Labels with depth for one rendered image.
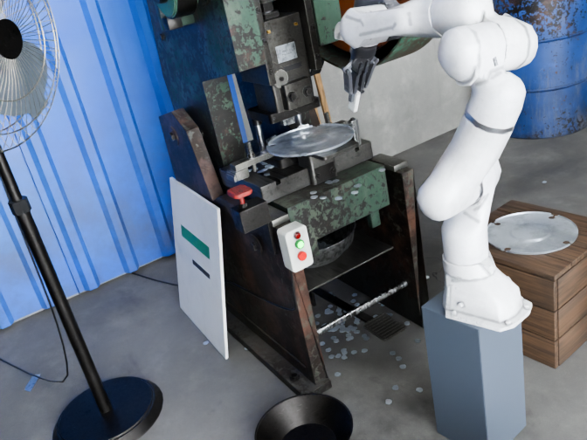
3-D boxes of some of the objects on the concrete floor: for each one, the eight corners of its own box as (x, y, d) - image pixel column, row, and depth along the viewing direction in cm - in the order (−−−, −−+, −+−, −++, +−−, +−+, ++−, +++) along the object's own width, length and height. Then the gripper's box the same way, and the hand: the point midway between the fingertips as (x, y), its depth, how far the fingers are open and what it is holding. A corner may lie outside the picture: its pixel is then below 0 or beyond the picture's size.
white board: (225, 359, 233) (216, 209, 213) (180, 307, 274) (168, 177, 254) (228, 358, 233) (219, 208, 214) (182, 306, 275) (171, 176, 255)
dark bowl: (376, 446, 181) (374, 429, 178) (293, 505, 168) (287, 486, 165) (319, 395, 205) (315, 380, 202) (242, 443, 192) (237, 427, 189)
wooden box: (617, 312, 213) (619, 223, 198) (555, 369, 194) (554, 276, 180) (515, 278, 243) (511, 199, 229) (453, 324, 225) (445, 241, 210)
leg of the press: (333, 387, 208) (279, 135, 170) (306, 403, 203) (244, 148, 165) (217, 290, 282) (161, 99, 244) (194, 300, 277) (134, 108, 239)
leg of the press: (446, 316, 230) (421, 80, 192) (424, 330, 225) (394, 92, 188) (311, 244, 304) (273, 64, 267) (292, 253, 299) (251, 71, 262)
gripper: (355, 53, 169) (344, 122, 186) (390, 41, 175) (376, 109, 192) (338, 40, 173) (328, 110, 190) (372, 29, 179) (360, 97, 196)
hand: (354, 100), depth 189 cm, fingers closed
